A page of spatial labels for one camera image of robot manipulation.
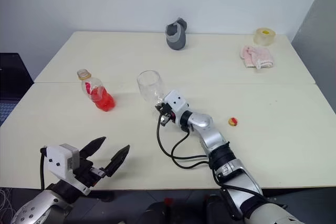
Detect clear wine glass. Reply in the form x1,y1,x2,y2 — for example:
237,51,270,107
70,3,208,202
136,70,169,108

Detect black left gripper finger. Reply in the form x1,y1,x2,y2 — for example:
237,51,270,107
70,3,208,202
78,136,107,160
104,144,131,178

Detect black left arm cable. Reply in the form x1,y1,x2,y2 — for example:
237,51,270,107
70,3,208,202
39,147,47,190

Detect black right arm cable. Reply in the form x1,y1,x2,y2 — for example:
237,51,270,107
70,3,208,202
156,115,288,209

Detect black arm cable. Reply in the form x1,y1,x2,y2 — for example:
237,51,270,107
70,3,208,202
156,115,288,209
39,147,47,190

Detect translucent tape roll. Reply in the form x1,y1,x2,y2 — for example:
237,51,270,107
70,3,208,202
253,27,277,47

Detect white floor cables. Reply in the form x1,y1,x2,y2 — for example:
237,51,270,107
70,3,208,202
0,187,13,216

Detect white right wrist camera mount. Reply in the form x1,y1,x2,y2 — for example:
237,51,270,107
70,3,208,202
164,90,190,120

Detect dark rounded shape red spot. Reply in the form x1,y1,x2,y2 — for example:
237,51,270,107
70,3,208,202
138,197,184,224

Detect grey partition panel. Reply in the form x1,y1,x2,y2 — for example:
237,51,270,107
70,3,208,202
290,0,336,113

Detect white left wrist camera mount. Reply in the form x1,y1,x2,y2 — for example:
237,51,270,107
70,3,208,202
41,144,92,189

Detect pink crumpled cloth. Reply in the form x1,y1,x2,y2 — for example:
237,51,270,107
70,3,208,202
239,45,277,69

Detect black laptop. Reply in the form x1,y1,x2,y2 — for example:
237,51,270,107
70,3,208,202
0,52,34,127

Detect bottle with red liquid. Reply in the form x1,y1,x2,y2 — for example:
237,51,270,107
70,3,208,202
77,69,116,113

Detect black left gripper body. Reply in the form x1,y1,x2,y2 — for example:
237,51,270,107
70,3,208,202
74,157,108,187

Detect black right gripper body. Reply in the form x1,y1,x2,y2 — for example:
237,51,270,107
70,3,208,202
162,102,176,124

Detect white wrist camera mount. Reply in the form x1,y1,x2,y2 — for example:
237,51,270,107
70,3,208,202
41,144,92,189
164,90,190,120

